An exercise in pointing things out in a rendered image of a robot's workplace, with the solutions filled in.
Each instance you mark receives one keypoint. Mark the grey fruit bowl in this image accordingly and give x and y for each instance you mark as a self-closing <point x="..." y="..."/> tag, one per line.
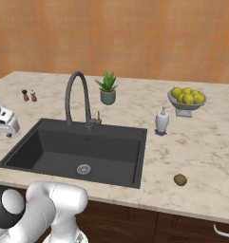
<point x="185" y="109"/>

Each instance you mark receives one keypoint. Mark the dark grey arched faucet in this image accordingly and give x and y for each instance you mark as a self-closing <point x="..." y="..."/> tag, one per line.
<point x="85" y="91"/>

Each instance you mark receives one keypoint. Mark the dark wood cupboard door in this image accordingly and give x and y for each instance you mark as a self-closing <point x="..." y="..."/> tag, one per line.
<point x="188" y="231"/>
<point x="119" y="224"/>

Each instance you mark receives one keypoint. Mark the dark grey sink basin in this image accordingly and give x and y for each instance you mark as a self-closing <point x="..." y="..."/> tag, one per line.
<point x="97" y="155"/>

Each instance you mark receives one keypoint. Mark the brown kiwi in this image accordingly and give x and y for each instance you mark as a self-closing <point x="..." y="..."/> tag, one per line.
<point x="180" y="179"/>

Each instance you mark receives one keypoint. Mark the brown pepper shaker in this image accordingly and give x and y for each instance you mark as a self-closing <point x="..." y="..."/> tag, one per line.
<point x="25" y="95"/>

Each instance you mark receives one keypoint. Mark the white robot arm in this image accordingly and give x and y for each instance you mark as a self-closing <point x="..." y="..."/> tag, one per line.
<point x="52" y="205"/>

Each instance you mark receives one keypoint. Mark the white soap dispenser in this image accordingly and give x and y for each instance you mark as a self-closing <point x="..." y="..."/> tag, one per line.
<point x="162" y="121"/>

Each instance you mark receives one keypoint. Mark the potted green succulent plant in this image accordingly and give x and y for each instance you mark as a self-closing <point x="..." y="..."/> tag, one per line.
<point x="107" y="90"/>

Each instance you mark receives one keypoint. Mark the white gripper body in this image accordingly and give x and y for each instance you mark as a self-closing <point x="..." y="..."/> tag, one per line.
<point x="6" y="127"/>

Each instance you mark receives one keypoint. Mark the yellow lemon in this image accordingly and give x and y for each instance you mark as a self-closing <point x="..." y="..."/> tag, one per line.
<point x="187" y="90"/>
<point x="176" y="92"/>
<point x="195" y="92"/>
<point x="199" y="98"/>
<point x="180" y="98"/>
<point x="188" y="99"/>

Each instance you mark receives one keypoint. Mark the dark grey faucet lever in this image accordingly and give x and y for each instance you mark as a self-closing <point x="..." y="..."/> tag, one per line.
<point x="99" y="116"/>

